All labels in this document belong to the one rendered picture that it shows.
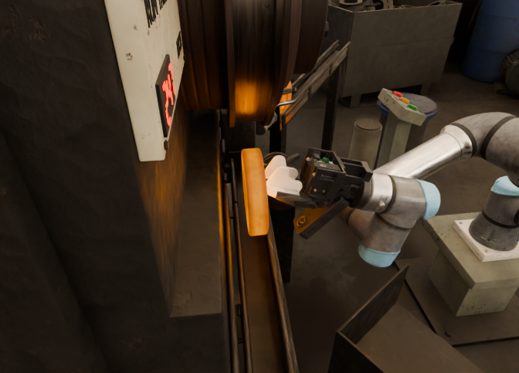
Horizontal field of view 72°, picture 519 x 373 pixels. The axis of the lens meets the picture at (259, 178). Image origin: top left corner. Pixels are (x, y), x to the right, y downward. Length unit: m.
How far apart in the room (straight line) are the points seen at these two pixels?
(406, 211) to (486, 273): 0.72
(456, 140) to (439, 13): 2.46
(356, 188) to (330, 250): 1.06
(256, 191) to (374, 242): 0.30
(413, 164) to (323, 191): 0.32
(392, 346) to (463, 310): 0.88
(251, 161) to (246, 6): 0.23
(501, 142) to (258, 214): 0.60
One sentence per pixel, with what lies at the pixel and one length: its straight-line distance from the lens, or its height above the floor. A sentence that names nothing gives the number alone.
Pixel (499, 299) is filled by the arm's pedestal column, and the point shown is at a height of 0.10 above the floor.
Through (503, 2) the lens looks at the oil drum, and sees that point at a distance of 4.07.
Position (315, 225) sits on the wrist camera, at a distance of 0.69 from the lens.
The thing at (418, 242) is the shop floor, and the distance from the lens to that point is 1.88.
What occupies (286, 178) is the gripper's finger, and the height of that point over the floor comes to 0.86.
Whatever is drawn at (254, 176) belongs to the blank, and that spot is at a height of 0.89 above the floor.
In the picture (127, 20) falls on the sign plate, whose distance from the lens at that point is 0.26.
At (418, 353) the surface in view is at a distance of 0.75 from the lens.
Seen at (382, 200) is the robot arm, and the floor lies 0.81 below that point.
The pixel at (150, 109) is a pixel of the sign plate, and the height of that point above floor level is 1.10.
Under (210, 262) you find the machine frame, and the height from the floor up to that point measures 0.87.
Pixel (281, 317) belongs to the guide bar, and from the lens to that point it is 0.64.
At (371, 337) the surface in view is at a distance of 0.73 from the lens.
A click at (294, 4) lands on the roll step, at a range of 0.57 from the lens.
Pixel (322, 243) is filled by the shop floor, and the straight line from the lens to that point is 1.74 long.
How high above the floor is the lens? 1.21
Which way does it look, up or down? 35 degrees down
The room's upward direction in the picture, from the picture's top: straight up
